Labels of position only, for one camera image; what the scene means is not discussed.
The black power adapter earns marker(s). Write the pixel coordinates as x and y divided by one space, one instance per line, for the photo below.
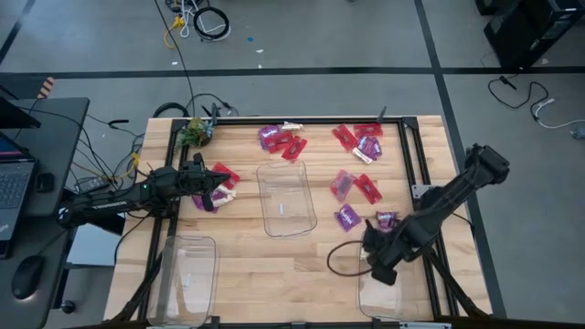
91 185

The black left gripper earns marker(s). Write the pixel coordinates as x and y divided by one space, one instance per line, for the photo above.
189 180

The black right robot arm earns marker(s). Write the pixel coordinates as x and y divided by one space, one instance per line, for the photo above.
452 189

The small black desk device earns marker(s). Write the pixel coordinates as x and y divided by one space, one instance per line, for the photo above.
45 182

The clear plastic bin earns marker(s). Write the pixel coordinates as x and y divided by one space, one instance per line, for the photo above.
411 297
183 279
285 198

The black computer mouse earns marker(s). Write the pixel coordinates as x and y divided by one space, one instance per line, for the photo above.
27 276

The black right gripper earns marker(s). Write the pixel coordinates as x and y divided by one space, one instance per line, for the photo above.
388 249

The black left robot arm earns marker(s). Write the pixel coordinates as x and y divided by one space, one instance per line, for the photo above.
109 203

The black caster wheel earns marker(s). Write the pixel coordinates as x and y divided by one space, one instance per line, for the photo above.
68 306

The pale grey panel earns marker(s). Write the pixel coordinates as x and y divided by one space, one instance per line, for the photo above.
91 247

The red candy packet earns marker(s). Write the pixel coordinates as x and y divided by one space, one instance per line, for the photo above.
221 168
280 141
343 185
368 188
294 149
368 130
345 137

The black tilted screen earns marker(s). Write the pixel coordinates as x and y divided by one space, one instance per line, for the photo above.
16 118

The small green potted plant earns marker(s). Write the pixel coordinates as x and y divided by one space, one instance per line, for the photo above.
196 132

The black equipment cabinet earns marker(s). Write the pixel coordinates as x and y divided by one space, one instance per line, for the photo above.
525 32

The orange black striped object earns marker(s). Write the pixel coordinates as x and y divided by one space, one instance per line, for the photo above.
45 87

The white candy bar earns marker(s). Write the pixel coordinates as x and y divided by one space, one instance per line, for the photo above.
362 156
292 126
226 191
224 200

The grey laptop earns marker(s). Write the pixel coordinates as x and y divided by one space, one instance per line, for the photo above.
13 187

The dark grey desk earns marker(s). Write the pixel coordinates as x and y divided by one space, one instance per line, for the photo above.
64 151

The white flat strip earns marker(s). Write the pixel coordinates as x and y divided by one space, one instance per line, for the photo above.
425 325

